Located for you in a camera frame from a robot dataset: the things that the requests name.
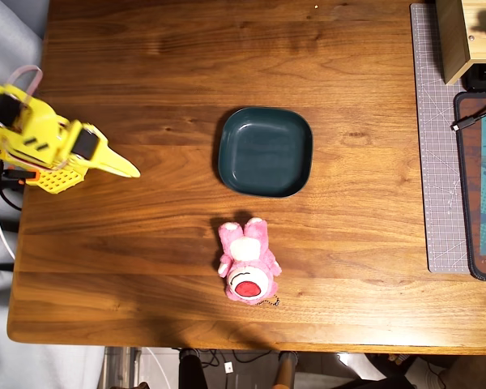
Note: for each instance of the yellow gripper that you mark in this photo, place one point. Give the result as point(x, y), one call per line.
point(102, 157)

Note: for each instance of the grey cutting mat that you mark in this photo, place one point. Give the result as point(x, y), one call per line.
point(437, 162)

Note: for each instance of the small white plug adapter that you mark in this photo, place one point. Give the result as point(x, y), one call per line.
point(228, 367)

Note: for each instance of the black device under wooden box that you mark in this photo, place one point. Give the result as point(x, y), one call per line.
point(482, 79)

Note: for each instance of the dark green plastic bin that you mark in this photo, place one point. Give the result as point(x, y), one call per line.
point(265, 152)

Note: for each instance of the printed black-edged mouse pad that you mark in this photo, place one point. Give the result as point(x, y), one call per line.
point(470, 202)

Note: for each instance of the pink strawberry bear plush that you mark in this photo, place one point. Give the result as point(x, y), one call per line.
point(247, 251)

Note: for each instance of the grey metal frame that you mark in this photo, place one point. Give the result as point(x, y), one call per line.
point(121, 368)

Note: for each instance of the light wooden box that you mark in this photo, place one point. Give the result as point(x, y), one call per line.
point(453, 40)

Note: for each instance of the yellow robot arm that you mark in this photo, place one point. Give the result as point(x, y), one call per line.
point(44, 117)

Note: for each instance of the orange black table clamp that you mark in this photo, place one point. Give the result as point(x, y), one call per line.
point(20, 175)

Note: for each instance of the black table leg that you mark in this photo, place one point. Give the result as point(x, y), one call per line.
point(190, 370)

